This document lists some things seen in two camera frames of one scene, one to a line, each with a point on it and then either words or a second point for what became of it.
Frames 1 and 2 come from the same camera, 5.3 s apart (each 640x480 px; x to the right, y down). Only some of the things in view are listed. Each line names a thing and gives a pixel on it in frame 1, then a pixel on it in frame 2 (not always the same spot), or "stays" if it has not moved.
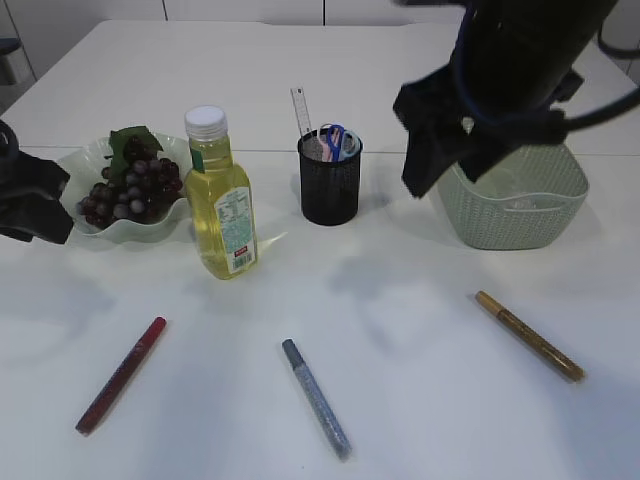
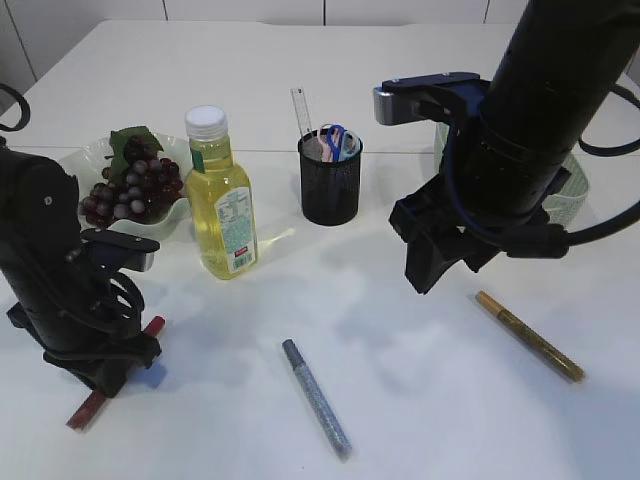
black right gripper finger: x=432 y=150 -> x=427 y=259
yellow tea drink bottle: x=219 y=196 stays
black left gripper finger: x=29 y=215 -> x=98 y=327
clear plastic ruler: x=301 y=110 stays
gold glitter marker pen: x=525 y=334 stays
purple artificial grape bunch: x=138 y=182 stays
